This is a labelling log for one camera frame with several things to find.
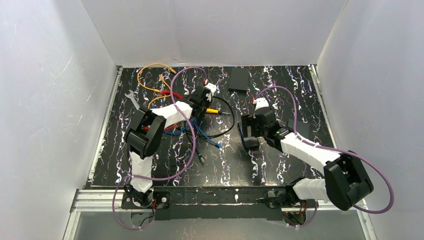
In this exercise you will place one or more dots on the yellow handle screwdriver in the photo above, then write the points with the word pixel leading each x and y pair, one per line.
pixel 217 112

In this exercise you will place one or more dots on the black box at back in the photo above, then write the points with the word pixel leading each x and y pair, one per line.
pixel 238 79

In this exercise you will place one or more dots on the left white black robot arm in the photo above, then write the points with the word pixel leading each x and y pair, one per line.
pixel 145 132

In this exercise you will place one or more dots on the aluminium front rail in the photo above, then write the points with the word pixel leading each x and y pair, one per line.
pixel 100 200

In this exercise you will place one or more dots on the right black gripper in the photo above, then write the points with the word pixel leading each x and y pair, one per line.
pixel 248 129

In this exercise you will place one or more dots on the silver open-end wrench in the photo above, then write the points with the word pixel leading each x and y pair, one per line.
pixel 131 96

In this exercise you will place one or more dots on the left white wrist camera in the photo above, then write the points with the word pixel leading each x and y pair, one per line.
pixel 210 89

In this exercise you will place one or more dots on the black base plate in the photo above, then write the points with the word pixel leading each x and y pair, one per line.
pixel 212 202

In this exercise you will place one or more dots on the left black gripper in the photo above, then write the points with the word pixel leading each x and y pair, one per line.
pixel 199 108

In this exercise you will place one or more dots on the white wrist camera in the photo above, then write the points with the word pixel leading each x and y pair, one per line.
pixel 210 89
pixel 261 105

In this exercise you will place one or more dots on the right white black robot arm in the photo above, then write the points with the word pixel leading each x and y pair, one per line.
pixel 345 181

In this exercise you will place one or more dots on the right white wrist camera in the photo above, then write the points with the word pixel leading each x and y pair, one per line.
pixel 261 105

